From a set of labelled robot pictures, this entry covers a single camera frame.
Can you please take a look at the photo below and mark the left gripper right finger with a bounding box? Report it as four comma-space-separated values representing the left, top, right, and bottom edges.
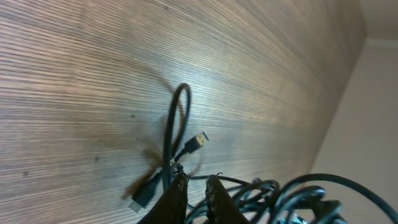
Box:
206, 175, 249, 224

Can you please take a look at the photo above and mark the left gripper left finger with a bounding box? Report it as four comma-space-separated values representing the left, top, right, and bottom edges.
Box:
138, 173, 189, 224

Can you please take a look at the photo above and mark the black cable bundle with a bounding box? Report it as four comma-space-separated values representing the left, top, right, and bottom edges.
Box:
127, 82, 398, 224

